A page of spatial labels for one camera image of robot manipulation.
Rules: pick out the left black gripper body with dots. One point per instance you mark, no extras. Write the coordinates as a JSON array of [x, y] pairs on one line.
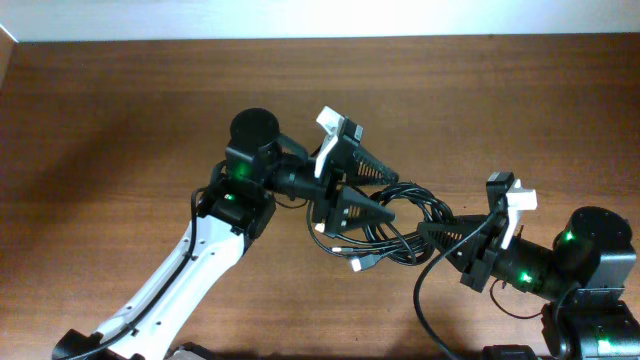
[[325, 206]]

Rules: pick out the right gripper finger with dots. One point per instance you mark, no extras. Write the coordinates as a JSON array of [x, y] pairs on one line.
[[476, 219], [444, 236]]

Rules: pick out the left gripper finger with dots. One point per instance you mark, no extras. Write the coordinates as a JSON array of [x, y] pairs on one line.
[[352, 210], [364, 169]]

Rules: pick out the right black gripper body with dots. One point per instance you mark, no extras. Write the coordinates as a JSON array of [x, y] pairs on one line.
[[485, 264]]

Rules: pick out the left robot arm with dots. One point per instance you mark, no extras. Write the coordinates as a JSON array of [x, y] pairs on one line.
[[229, 214]]

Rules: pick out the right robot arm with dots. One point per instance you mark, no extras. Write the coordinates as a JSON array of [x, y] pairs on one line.
[[581, 276]]

